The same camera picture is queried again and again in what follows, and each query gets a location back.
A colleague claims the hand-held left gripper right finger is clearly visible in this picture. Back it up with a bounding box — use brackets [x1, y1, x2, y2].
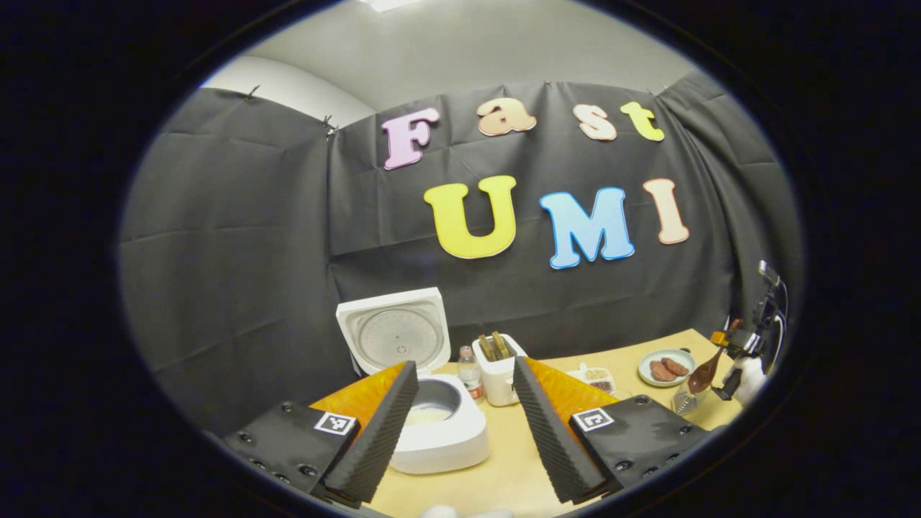
[512, 355, 717, 504]

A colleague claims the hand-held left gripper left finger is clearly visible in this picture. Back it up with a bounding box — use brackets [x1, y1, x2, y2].
[219, 360, 419, 504]

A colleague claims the brown wooden spoon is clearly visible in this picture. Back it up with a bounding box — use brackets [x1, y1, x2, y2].
[687, 319, 743, 395]

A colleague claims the clear glass chopstick holder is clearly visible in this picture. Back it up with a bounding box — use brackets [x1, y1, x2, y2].
[673, 380, 709, 417]

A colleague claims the white rice cooker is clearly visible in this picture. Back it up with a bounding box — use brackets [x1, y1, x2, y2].
[336, 288, 490, 474]

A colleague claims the white toaster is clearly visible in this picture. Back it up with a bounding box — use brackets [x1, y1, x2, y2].
[473, 332, 528, 407]

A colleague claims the white divided grain dish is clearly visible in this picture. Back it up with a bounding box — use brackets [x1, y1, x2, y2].
[568, 363, 616, 395]

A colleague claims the pale green plate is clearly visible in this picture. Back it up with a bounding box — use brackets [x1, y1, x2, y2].
[638, 349, 697, 388]

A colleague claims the clear plastic bottle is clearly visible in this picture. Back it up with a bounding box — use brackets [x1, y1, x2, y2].
[458, 345, 484, 402]

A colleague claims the black backdrop cloth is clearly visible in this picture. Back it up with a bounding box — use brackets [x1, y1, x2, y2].
[119, 70, 804, 436]

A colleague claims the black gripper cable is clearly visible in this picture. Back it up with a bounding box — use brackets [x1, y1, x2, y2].
[771, 279, 790, 353]

